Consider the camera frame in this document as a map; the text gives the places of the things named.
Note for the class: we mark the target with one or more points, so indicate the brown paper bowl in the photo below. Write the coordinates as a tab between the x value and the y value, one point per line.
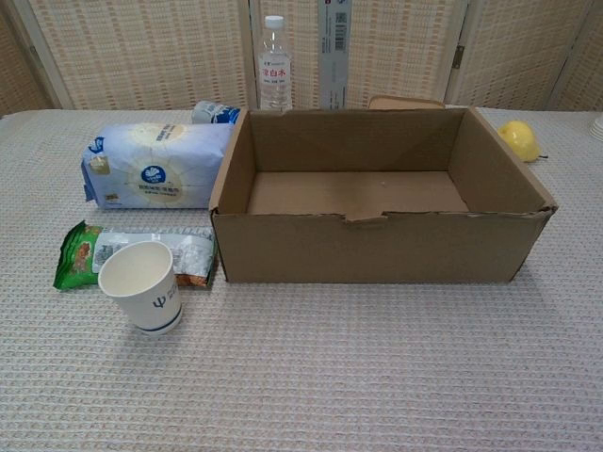
405	102

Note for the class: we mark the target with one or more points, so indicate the clear plastic water bottle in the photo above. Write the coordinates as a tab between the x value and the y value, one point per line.
275	75

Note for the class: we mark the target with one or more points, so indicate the green snack packet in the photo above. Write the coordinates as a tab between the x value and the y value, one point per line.
75	263

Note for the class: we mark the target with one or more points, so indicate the white paper cup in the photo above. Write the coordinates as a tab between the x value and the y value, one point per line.
141	287

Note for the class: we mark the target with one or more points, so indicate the white woven tablecloth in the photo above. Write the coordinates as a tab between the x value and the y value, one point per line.
301	367

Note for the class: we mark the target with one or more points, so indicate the brown cardboard box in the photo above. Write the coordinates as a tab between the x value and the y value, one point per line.
377	249

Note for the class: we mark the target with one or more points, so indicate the blue white drink can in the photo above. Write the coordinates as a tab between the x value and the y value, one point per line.
214	114

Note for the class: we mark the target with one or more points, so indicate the light blue tissue pack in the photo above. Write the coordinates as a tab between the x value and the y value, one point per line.
160	165

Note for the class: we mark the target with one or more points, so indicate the beige woven folding screen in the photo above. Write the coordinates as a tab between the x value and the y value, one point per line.
141	52

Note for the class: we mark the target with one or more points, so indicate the yellow pear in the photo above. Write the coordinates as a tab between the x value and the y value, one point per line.
520	141

